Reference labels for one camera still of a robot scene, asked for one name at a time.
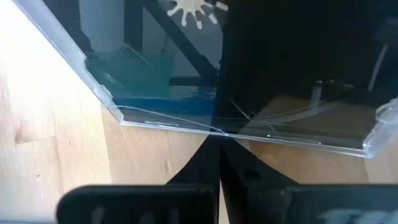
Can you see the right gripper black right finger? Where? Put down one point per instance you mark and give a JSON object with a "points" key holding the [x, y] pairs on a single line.
{"points": [[245, 186]]}

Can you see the clear jewel case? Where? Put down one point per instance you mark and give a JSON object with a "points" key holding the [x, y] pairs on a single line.
{"points": [[140, 31]]}

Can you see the blue jewel case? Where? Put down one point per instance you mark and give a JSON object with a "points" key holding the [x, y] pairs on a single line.
{"points": [[161, 105]]}

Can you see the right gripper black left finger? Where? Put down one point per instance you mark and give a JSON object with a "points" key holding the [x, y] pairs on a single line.
{"points": [[205, 165]]}

